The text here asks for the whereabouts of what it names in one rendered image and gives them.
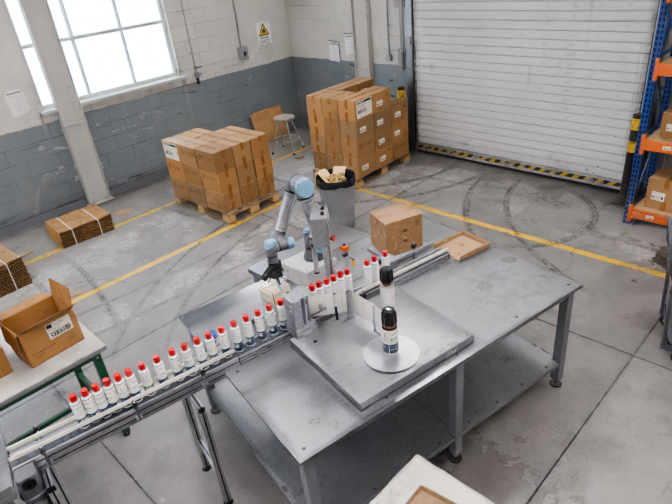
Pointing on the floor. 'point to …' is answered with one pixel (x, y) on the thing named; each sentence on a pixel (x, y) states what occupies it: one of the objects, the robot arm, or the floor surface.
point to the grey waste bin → (340, 205)
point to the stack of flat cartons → (12, 272)
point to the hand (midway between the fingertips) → (274, 289)
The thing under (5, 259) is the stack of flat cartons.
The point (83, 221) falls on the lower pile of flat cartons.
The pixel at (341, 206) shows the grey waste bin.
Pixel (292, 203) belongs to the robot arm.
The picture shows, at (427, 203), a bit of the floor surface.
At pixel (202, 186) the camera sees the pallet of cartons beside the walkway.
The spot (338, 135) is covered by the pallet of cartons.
